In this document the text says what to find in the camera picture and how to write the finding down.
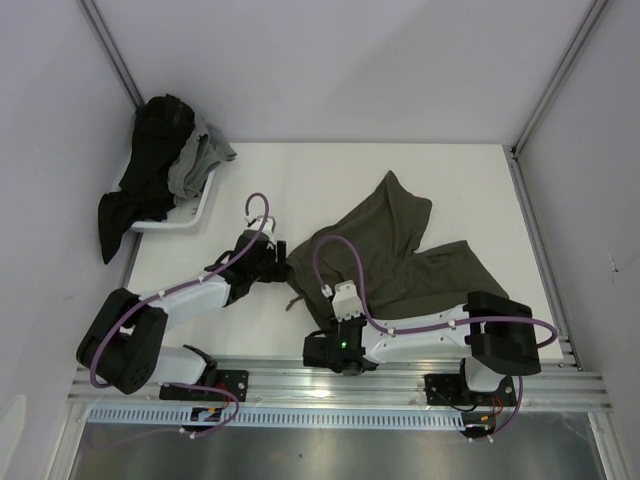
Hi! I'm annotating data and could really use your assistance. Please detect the olive green shorts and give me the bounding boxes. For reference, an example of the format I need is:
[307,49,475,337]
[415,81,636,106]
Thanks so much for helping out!
[287,172,508,329]

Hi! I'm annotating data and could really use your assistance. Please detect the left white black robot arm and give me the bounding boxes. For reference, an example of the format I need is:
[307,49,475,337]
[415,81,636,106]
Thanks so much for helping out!
[76,229,287,400]

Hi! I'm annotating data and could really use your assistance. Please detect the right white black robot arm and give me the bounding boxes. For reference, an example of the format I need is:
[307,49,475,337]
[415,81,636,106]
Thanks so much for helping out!
[302,282,541,404]

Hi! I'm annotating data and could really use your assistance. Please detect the grey shorts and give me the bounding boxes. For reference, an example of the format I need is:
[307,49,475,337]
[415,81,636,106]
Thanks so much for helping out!
[167,114,237,200]

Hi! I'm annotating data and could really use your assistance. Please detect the black shorts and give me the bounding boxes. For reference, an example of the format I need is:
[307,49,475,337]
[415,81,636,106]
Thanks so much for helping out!
[98,94,195,264]

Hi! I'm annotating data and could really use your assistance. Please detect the white plastic basket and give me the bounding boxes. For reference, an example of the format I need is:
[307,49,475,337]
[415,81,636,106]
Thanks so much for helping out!
[130,170,216,233]

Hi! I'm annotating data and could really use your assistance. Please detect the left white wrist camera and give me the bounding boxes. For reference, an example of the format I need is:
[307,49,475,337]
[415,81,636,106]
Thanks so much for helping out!
[244,214,276,242]

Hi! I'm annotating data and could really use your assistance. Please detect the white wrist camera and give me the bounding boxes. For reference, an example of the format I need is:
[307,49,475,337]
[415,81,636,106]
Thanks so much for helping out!
[244,214,276,242]
[321,280,363,322]

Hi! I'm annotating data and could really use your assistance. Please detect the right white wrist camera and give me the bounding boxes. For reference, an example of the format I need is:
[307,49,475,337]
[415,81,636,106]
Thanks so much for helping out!
[321,280,363,322]

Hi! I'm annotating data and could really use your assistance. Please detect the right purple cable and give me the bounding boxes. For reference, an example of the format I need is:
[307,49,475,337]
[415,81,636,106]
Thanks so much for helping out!
[312,234,559,444]

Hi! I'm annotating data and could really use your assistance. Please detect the purple cable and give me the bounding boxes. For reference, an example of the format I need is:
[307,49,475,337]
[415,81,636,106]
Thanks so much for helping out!
[88,193,274,446]
[312,234,559,444]

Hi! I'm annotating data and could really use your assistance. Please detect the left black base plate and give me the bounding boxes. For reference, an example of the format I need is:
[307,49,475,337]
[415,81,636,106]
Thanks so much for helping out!
[159,369,250,403]

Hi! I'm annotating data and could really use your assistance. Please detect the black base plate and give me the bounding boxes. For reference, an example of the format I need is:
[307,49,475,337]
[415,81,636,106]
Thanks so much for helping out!
[159,369,250,403]
[423,374,517,412]

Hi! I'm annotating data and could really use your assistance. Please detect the aluminium mounting rail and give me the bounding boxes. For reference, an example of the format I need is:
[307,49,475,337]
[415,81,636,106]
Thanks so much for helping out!
[67,355,614,414]

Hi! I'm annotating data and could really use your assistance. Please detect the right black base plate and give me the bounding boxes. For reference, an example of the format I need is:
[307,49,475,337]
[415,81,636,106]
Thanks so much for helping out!
[423,374,517,412]

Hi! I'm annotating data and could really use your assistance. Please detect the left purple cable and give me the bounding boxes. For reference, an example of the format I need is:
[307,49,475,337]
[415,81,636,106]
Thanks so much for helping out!
[88,193,274,446]

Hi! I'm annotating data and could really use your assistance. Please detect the white slotted cable duct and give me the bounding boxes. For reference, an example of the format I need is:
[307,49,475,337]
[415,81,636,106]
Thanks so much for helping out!
[88,404,465,431]

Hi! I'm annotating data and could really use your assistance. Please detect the left aluminium frame post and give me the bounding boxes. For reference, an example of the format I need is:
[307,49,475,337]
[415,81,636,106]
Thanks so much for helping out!
[77,0,145,109]

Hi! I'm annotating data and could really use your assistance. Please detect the aluminium frame post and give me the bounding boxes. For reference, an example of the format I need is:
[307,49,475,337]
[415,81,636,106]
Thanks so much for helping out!
[510,0,613,161]
[77,0,145,109]

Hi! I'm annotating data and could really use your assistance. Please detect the right aluminium frame post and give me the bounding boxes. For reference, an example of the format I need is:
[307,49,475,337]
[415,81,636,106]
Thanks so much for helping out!
[510,0,613,161]

